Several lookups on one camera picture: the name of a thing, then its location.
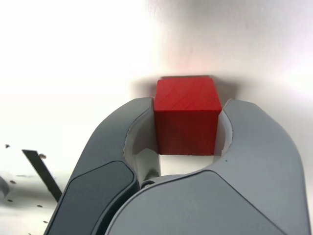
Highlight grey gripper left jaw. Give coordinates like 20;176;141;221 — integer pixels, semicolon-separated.
45;96;162;235

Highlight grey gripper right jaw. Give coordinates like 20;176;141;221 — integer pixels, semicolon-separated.
105;98;308;235

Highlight red cube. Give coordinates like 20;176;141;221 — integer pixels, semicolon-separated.
153;75;223;156

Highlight black tape strip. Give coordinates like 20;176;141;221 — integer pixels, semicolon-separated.
21;149;63;203

